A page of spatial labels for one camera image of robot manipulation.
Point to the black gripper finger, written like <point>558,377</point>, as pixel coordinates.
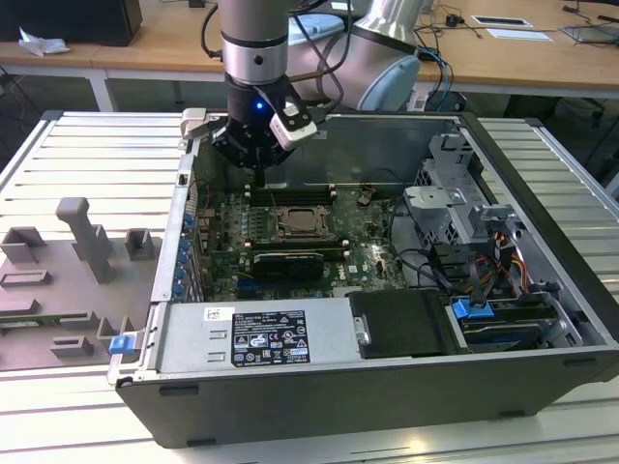
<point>237,147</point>
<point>275,157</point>

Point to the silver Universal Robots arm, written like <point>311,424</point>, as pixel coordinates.
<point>251,29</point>

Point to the CPU socket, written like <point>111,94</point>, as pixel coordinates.
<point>279,235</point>

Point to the wooden desk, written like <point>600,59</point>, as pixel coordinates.
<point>169,43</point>

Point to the black expansion card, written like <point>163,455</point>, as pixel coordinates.
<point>287,265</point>

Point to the green motherboard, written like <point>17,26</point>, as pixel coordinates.
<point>358,251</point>

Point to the white barcode sticker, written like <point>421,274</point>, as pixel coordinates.
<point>216,313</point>

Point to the silver drive cage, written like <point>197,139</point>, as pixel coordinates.
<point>435,212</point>

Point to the black power supply label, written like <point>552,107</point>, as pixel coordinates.
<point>271,338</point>

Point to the grey parts rack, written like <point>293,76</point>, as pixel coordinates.
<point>121,290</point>

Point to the silver power supply unit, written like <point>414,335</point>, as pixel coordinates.
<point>193,338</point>

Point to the black box on desk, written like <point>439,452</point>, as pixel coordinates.
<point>72,19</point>

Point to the black plastic shroud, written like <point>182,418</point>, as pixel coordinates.
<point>401,324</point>

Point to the crumpled white paper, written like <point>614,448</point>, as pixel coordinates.
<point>43,44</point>

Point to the black power adapter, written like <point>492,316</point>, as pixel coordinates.
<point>454,20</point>

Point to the blue case latch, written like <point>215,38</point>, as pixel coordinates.
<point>121,345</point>

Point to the black open PC case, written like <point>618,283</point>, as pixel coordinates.
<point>338,401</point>

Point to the green RAM stick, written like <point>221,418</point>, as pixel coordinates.
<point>29,320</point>

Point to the white paper sheet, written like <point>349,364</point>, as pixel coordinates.
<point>518,34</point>

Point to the hard disk in blue carrier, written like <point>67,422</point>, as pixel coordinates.
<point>503,333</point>

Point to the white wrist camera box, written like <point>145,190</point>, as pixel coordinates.
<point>295,130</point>

